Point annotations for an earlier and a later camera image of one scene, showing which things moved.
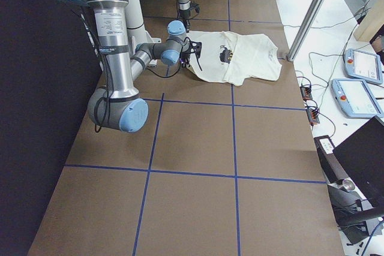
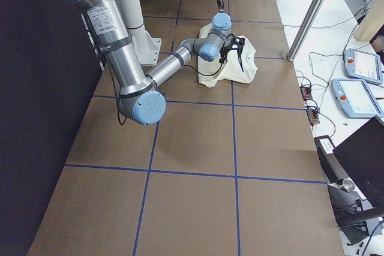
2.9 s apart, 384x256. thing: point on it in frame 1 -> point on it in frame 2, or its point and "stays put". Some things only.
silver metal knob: [347, 185] stays put
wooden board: [372, 20] stays put
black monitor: [362, 154] stays put
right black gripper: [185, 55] -> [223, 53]
